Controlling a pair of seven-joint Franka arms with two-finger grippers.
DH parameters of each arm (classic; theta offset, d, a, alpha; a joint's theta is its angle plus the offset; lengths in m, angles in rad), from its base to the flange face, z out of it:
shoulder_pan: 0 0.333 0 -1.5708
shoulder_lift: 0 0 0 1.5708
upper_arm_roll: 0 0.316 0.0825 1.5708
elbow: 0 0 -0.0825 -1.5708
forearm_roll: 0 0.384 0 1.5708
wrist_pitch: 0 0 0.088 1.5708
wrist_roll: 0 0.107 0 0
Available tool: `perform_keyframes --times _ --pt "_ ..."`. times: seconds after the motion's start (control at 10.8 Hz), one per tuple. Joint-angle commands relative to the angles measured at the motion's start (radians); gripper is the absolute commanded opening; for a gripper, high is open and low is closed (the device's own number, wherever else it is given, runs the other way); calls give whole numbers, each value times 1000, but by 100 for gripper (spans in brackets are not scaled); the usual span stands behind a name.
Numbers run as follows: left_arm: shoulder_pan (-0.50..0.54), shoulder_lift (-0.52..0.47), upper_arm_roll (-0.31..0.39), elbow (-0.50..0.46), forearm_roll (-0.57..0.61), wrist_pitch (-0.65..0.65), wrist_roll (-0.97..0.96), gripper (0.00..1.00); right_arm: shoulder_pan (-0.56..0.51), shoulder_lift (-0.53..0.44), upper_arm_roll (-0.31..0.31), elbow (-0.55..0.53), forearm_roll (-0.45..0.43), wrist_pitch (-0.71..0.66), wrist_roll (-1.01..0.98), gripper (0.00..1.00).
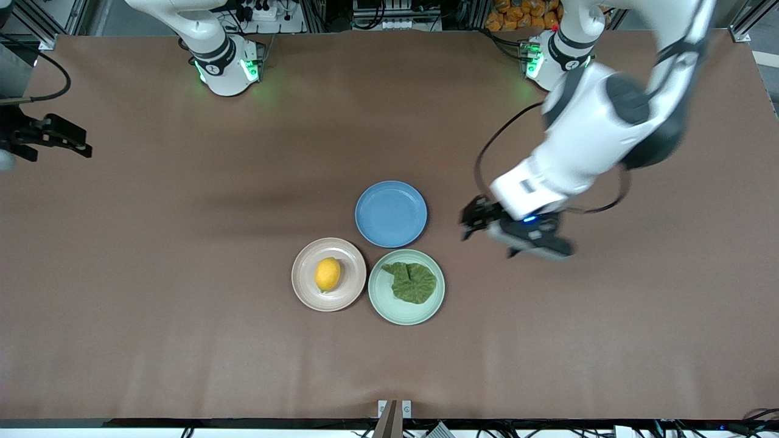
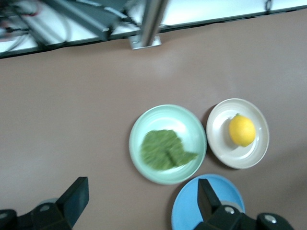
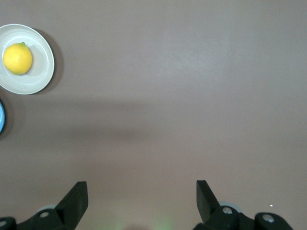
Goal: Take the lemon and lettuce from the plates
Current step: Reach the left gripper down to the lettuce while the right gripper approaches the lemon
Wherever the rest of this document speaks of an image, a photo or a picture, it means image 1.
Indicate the grey camera post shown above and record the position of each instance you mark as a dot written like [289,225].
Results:
[391,423]

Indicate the yellow lemon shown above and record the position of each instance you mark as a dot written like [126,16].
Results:
[327,274]

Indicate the white power strip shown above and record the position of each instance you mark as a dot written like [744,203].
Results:
[268,11]

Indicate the small white bracket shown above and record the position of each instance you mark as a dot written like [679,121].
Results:
[406,408]
[382,408]

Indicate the light green round plate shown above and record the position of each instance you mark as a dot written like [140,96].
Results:
[401,311]

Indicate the beige round plate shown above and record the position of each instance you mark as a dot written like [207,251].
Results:
[304,274]

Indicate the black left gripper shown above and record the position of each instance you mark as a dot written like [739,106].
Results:
[482,214]

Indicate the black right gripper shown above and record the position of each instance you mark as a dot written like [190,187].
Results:
[13,135]

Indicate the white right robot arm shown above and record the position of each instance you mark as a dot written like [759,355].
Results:
[219,55]

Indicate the green lettuce leaf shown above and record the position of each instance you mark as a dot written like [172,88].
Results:
[414,285]

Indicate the blue round plate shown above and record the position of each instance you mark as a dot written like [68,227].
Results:
[391,214]

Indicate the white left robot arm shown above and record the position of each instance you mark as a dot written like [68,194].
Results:
[596,121]

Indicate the aluminium corner bracket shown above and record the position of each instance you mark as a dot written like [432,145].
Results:
[740,34]
[47,41]

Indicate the bag of orange items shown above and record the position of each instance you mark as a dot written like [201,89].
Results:
[517,15]

